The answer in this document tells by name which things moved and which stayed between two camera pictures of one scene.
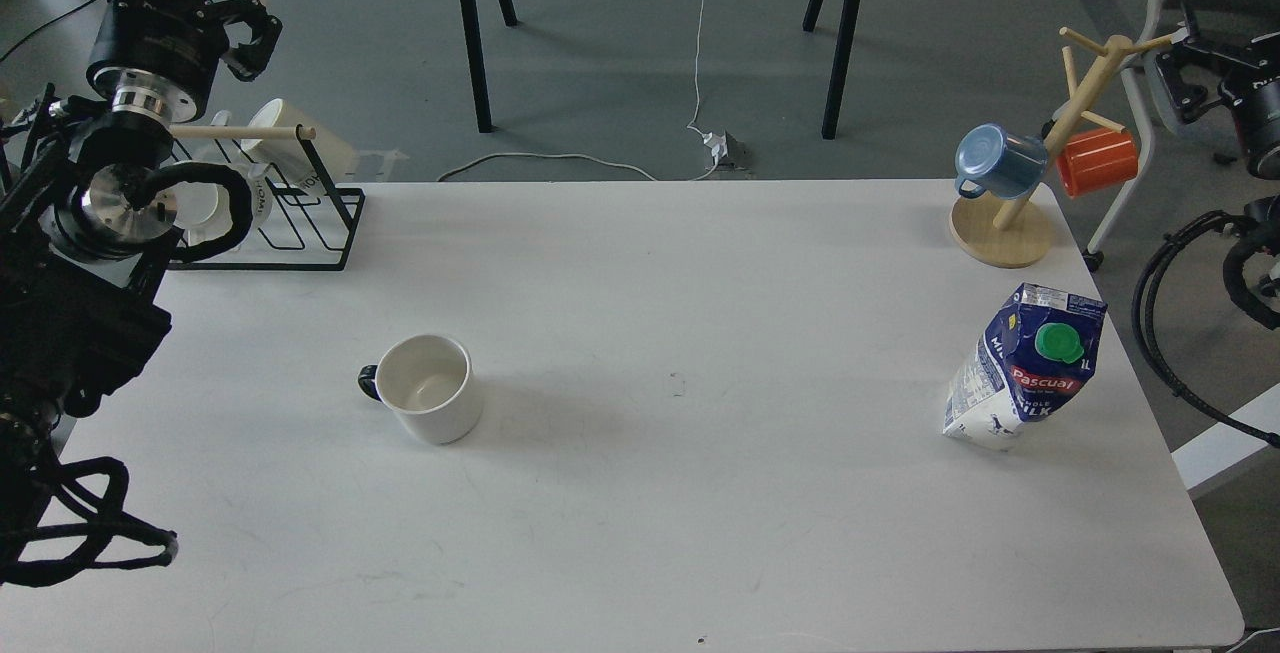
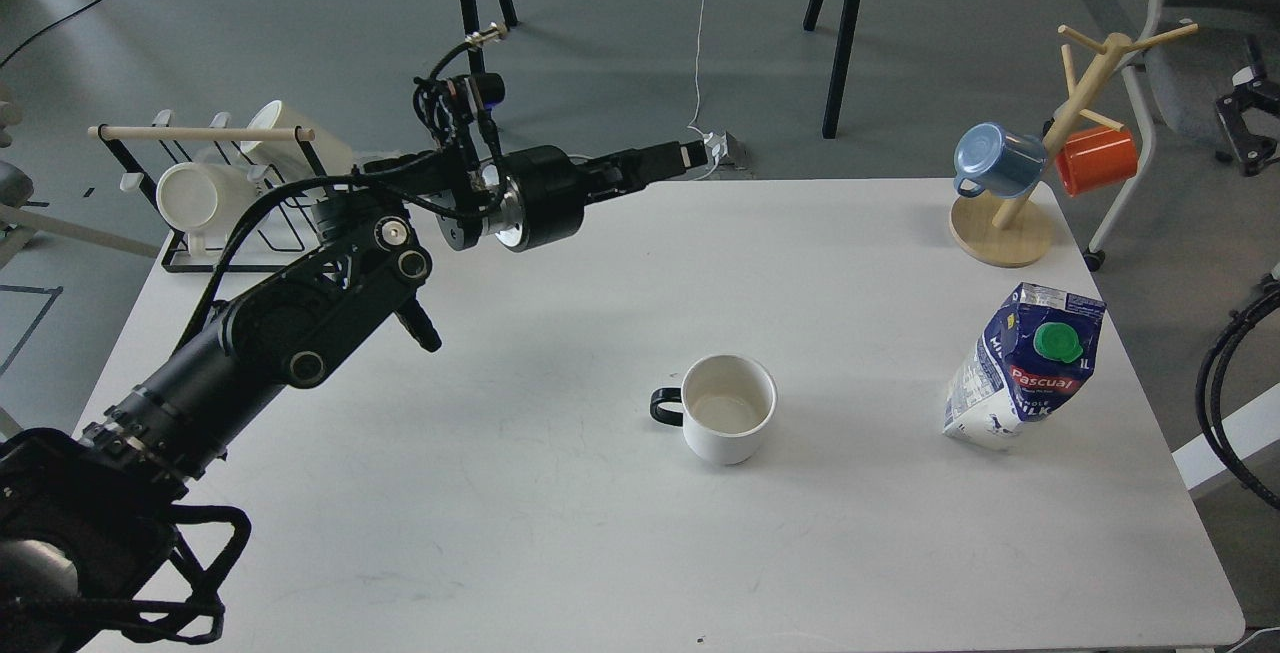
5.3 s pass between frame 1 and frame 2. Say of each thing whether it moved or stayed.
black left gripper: moved
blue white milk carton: stayed
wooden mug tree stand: stayed
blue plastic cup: stayed
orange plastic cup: stayed
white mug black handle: moved
